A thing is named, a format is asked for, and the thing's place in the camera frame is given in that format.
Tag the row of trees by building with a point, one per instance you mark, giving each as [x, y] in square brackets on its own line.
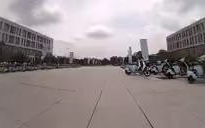
[10, 56]

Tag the row of parked scooters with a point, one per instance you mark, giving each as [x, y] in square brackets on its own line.
[171, 70]

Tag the row of parked two-wheelers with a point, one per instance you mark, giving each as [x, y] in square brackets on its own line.
[10, 67]

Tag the grey concrete paved plaza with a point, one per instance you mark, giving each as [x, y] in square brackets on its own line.
[90, 96]

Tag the long grey multi-storey building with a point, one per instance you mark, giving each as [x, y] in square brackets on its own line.
[13, 33]

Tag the white statue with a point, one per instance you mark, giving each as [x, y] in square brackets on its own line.
[130, 55]

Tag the tall white sign pillar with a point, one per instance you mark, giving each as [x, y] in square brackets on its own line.
[144, 50]

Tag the distant row of trees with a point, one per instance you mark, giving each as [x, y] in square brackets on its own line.
[90, 61]

